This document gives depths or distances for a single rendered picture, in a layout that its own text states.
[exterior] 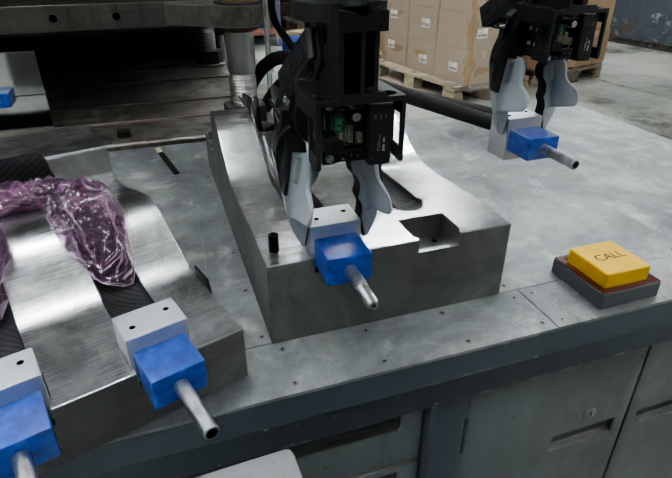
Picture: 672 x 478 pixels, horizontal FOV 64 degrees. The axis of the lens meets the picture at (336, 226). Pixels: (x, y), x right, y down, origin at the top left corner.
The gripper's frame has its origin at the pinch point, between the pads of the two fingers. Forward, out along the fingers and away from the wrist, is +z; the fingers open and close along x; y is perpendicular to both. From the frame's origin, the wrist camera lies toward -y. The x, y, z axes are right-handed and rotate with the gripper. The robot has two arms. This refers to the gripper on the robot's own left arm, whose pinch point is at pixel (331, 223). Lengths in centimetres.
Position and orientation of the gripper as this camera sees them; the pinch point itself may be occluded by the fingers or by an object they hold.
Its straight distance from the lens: 50.8
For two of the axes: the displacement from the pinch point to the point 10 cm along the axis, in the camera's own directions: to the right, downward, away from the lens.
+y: 3.2, 4.5, -8.3
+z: 0.0, 8.8, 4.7
